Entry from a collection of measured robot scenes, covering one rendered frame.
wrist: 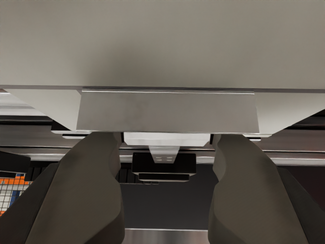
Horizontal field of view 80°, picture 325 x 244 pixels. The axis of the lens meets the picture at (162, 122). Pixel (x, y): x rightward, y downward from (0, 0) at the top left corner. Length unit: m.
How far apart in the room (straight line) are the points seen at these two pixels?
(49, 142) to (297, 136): 0.54
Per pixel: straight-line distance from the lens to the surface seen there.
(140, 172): 0.37
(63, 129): 0.20
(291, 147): 0.50
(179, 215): 0.69
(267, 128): 0.18
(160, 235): 0.19
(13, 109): 0.26
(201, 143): 0.21
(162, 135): 0.18
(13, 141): 0.54
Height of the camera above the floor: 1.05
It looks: 18 degrees down
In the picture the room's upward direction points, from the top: 179 degrees counter-clockwise
